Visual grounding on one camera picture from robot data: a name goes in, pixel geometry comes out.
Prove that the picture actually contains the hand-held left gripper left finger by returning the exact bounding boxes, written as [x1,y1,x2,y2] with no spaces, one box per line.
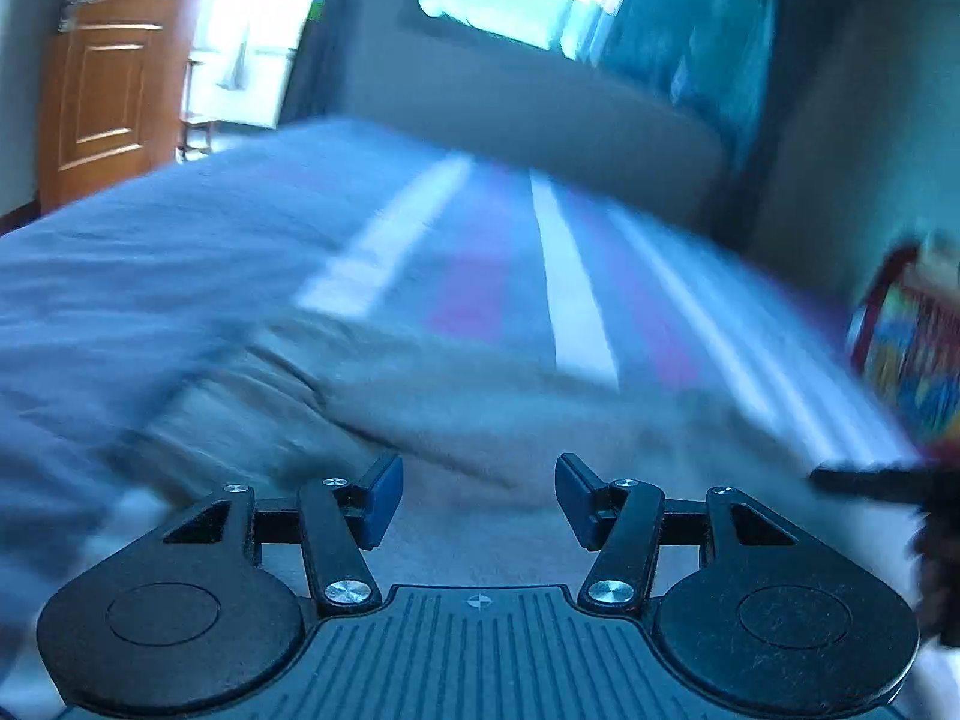
[161,454,404,614]

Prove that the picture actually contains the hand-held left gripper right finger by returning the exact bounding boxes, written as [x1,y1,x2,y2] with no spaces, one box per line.
[555,454,797,614]

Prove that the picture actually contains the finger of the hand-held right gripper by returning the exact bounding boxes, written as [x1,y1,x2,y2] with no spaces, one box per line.
[812,463,960,502]

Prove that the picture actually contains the beige pants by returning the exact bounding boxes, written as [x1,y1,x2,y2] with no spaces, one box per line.
[112,307,923,586]

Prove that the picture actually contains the colourful patterned pillow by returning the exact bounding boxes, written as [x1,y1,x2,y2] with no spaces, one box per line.
[846,236,960,458]

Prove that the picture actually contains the striped bed sheet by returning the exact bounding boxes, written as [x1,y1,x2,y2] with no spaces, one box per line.
[0,118,923,698]

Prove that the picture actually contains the chair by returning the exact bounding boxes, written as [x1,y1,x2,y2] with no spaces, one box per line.
[176,51,220,162]

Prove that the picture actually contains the dark curtain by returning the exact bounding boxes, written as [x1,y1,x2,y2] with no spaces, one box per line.
[592,0,782,136]

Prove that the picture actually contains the wooden door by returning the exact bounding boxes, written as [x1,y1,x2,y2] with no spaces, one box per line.
[37,0,197,212]

